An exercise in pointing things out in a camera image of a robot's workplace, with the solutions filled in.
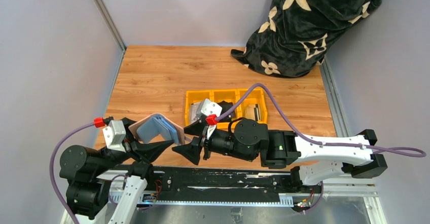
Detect beige leather card holder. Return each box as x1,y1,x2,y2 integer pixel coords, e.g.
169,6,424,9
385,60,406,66
128,114,186,145

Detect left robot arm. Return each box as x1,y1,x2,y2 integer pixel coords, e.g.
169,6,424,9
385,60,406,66
51,117,174,223

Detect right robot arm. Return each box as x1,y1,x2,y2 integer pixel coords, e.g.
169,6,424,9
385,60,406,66
173,118,388,186

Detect silver cards in bin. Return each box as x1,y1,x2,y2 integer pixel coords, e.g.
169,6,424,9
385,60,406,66
189,102,202,124

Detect yellow bin with silver cards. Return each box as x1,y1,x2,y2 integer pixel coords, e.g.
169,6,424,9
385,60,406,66
185,90,213,126

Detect black card in bin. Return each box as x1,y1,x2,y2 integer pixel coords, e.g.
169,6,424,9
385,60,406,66
218,101,236,123

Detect striped cards in bin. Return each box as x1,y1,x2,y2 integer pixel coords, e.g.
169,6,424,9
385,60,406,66
243,104,261,121

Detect black floral blanket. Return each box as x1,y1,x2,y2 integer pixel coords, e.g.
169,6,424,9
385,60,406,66
231,0,382,78

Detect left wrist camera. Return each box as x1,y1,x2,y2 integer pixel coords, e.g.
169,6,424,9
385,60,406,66
102,120,126,152

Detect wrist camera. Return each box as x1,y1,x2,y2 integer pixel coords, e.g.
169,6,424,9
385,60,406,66
196,98,222,139
102,120,126,152

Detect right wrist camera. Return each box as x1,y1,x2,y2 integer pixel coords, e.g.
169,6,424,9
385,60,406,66
196,98,222,139

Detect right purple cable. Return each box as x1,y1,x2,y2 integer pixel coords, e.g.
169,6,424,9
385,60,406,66
205,83,426,159

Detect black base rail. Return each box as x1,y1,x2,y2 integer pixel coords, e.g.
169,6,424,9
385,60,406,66
108,166,323,211

